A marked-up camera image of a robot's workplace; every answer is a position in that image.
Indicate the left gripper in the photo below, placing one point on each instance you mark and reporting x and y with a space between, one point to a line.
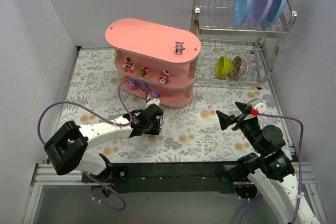
156 123

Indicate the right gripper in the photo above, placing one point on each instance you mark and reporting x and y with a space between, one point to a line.
240 119

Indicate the purple bunny head toy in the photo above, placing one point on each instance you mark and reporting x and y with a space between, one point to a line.
144 88

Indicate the pink purple cupcake toy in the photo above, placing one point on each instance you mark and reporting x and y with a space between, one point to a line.
133 84

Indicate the pink figure toy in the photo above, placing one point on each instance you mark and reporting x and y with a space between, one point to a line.
179 47
164 77

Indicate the pink flowerpot toy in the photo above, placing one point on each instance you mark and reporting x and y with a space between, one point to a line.
144 73

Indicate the strawberry cake toy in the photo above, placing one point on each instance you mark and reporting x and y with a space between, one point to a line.
129 65

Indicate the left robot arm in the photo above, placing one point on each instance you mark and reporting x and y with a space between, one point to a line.
68 149

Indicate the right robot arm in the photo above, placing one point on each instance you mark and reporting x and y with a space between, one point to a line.
268 167

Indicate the pink three-tier shelf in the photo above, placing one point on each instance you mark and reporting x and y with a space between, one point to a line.
153 45

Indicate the patterned ceramic bowl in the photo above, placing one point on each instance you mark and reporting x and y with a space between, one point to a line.
239 68

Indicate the lime green bowl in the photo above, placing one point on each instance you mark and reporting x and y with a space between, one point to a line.
224 67

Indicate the steel dish rack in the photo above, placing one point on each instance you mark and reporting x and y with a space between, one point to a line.
213 23

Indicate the floral table mat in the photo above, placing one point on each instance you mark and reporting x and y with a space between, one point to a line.
188 134

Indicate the purple plate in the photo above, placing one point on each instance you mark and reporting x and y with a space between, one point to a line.
259 11

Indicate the right blue plate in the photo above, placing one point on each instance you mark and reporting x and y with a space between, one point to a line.
274 13

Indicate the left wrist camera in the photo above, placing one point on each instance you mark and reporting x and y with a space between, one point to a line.
153 101

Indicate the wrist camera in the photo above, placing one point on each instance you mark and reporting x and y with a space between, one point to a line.
256 106
153 101

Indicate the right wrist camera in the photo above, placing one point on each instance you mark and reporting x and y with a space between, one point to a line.
256 106

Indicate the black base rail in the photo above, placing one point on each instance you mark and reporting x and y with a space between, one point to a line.
173 175

